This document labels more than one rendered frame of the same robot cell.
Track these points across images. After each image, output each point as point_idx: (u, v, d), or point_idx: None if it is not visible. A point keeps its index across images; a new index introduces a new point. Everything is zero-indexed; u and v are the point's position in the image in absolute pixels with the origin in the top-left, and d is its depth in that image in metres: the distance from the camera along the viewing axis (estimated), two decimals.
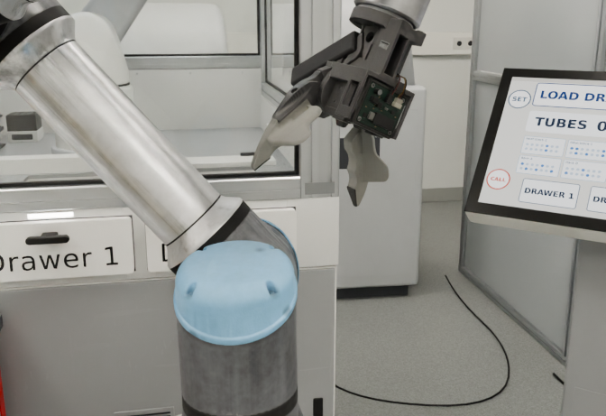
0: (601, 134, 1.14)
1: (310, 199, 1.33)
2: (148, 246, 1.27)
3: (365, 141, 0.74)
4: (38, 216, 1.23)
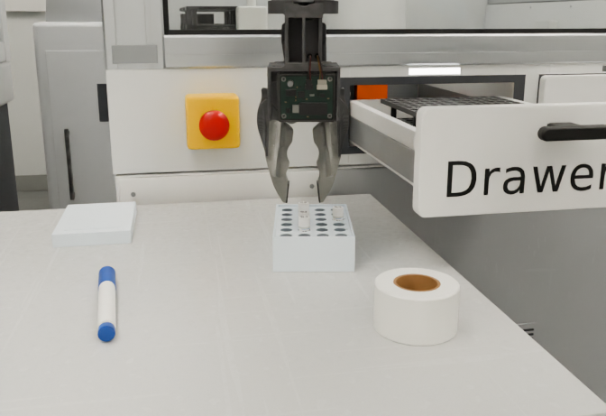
0: None
1: None
2: None
3: (325, 132, 0.71)
4: (421, 70, 0.98)
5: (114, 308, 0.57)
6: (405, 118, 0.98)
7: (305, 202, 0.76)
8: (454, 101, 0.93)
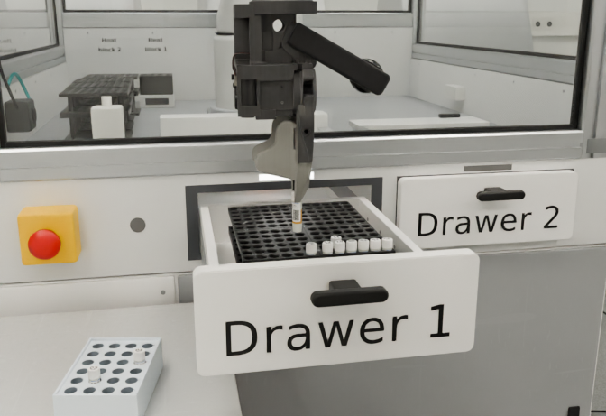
0: None
1: (592, 160, 1.06)
2: (402, 217, 1.01)
3: (287, 133, 0.70)
4: (272, 176, 0.97)
5: None
6: None
7: None
8: None
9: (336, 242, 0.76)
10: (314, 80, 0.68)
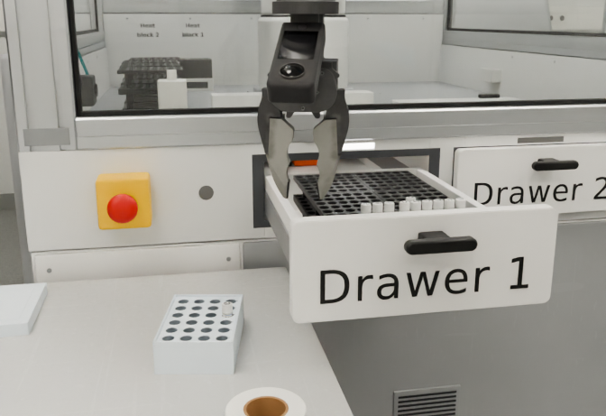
0: None
1: None
2: (459, 187, 1.04)
3: None
4: None
5: None
6: None
7: (378, 203, 0.79)
8: (362, 180, 0.95)
9: (413, 201, 0.80)
10: None
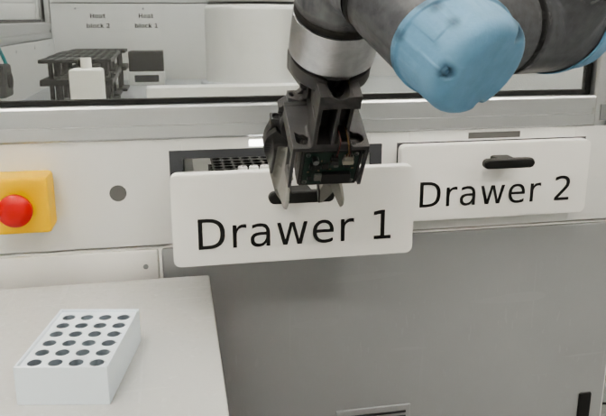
0: None
1: (605, 127, 0.99)
2: None
3: None
4: (262, 142, 0.90)
5: None
6: None
7: (264, 165, 0.88)
8: None
9: None
10: None
